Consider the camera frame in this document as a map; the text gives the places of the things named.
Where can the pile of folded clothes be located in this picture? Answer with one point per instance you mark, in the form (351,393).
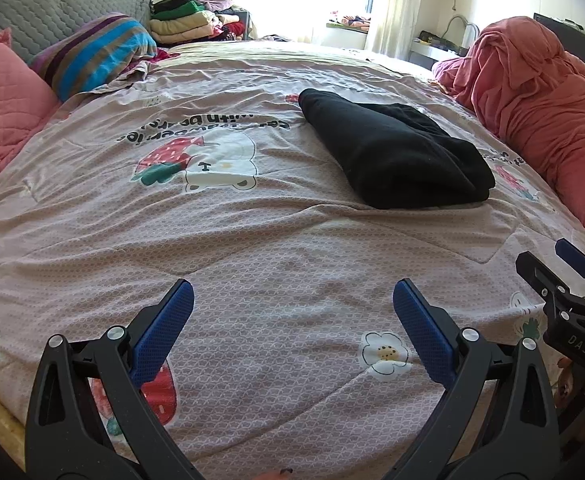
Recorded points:
(182,25)

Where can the pink quilted pillow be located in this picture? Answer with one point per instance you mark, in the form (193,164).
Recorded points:
(2,100)

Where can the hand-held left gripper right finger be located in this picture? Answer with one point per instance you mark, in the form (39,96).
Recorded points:
(422,335)

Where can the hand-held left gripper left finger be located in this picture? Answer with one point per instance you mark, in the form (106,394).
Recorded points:
(165,330)

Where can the white desk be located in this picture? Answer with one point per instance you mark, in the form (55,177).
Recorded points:
(425,52)

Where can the printed pink bedspread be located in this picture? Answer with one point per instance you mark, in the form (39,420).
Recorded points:
(272,250)

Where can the striped pillow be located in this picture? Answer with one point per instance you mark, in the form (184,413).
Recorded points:
(92,50)

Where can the pink blanket heap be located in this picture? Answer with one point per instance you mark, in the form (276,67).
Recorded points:
(532,100)

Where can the white curtain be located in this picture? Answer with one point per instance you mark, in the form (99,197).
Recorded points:
(397,5)

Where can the black sweater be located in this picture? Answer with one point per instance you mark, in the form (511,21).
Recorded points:
(397,155)

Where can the grey quilted cushion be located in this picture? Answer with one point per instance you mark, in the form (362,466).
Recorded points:
(47,10)

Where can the black monitor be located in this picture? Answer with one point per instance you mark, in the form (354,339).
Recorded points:
(572,40)

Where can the person's left hand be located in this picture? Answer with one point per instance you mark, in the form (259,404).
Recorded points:
(277,475)

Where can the person's right hand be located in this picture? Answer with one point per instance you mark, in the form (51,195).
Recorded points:
(569,380)

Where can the colourful cloth heap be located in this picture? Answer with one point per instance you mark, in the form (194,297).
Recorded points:
(352,21)

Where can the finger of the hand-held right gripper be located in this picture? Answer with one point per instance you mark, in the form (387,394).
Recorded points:
(539,275)
(574,256)

